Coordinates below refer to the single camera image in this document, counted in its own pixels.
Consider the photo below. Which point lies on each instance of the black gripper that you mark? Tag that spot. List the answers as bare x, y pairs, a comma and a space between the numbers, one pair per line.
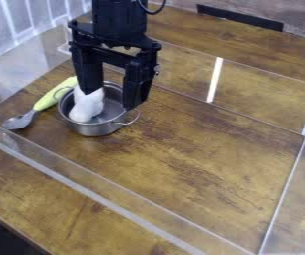
118, 26

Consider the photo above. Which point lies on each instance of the white plush mushroom toy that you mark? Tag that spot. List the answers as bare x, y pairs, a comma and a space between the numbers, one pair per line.
89, 105

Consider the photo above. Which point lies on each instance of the small steel pot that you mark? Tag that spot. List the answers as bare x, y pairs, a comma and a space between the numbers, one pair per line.
109, 121

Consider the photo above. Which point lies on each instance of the green handled metal spoon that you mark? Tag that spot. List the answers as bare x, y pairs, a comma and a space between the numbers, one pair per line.
49, 100

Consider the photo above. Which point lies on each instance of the black strip on table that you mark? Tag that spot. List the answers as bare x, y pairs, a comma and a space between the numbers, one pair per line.
241, 18

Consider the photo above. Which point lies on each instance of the clear acrylic barrier frame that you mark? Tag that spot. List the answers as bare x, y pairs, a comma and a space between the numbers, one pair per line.
202, 177

